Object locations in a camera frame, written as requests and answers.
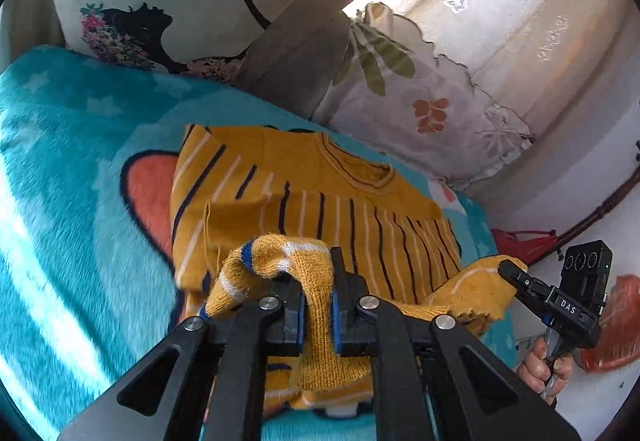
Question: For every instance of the grey sofa backrest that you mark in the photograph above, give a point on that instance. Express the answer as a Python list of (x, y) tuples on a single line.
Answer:
[(295, 56)]

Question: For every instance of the white floral leaf cushion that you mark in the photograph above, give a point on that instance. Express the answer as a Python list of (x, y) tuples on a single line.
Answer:
[(425, 96)]

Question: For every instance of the person's right hand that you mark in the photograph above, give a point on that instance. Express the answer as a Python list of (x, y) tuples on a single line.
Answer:
[(535, 368)]

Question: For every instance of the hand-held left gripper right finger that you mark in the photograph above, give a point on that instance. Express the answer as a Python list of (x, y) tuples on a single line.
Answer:
[(336, 321)]

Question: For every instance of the yellow striped knit sweater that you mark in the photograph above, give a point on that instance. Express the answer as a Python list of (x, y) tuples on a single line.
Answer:
[(310, 201)]

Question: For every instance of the dark wooden rod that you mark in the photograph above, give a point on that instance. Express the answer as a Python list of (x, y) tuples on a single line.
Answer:
[(600, 211)]

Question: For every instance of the teal printed fleece blanket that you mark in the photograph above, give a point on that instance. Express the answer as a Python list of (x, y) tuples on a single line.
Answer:
[(65, 201)]

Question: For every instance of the orange red printed object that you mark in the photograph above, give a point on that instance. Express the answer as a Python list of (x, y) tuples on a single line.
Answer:
[(617, 321)]

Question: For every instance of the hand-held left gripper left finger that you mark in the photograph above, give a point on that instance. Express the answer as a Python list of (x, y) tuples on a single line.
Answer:
[(299, 321)]

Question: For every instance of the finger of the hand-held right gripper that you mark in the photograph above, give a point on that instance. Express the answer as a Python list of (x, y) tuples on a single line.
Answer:
[(525, 283)]

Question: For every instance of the red cloth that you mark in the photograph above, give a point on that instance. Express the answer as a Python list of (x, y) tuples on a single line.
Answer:
[(525, 243)]

